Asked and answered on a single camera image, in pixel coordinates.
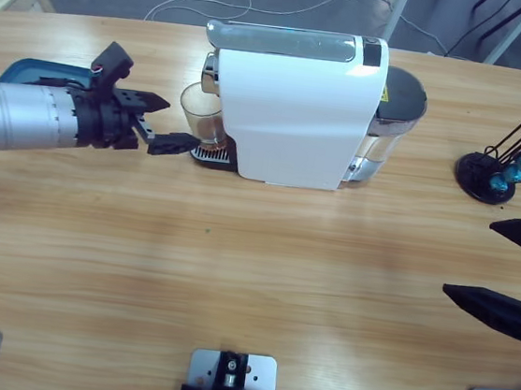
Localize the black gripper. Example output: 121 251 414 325
61 81 206 162

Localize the clear drinking glass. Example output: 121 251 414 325
174 80 235 153

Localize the silver coffee machine lever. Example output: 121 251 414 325
203 17 361 65

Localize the white capsule coffee machine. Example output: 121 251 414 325
189 18 395 198

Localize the black capsule holder with rods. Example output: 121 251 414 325
451 70 521 209

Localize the teal square plastic tray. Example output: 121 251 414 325
0 54 93 94

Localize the clear water tank black lid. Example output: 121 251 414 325
362 64 432 170

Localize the white table leg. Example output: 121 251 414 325
380 0 413 46

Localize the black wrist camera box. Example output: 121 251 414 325
87 38 137 95

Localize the grey camera mount dark post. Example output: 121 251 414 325
179 344 283 390

